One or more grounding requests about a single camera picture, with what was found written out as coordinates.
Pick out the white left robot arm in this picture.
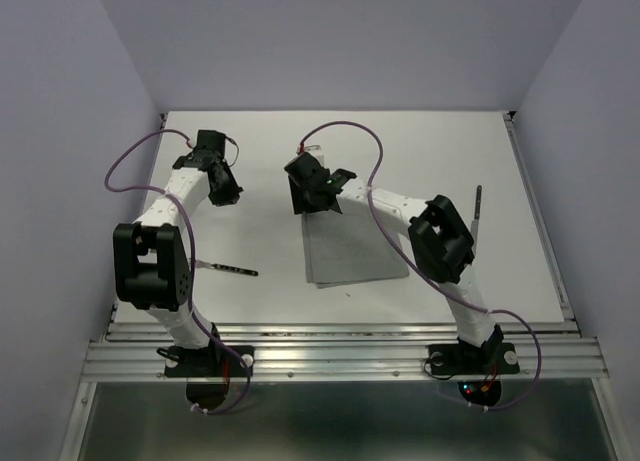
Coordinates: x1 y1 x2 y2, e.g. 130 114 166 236
113 130 242 375

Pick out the grey cloth napkin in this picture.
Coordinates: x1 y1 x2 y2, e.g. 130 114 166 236
301 211 409 289

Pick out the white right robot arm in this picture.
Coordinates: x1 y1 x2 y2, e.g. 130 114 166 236
284 152 503 371

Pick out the black handled fork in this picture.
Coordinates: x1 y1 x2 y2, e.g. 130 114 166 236
195 260 259 277

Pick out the black handled knife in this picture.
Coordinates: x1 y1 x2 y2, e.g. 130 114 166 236
470 185 483 253

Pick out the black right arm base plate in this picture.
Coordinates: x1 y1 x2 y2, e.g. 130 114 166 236
427 343 520 377

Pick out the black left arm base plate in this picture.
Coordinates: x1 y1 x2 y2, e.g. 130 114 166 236
156 345 246 378

